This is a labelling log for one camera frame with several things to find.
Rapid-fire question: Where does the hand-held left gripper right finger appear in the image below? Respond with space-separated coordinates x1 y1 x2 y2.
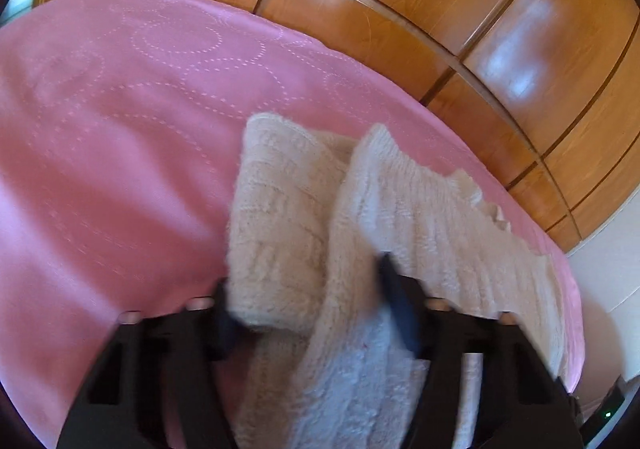
377 253 586 449

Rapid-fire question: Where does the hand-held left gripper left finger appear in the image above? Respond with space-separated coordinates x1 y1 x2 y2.
56 279 246 449

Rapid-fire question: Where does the cream knit sweater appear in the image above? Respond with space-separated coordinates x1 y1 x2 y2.
225 112 576 449

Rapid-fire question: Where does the pink quilted bedspread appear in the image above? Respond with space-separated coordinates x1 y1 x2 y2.
0 0 586 449

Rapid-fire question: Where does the glossy wooden wardrobe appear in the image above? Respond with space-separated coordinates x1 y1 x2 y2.
40 0 640 255

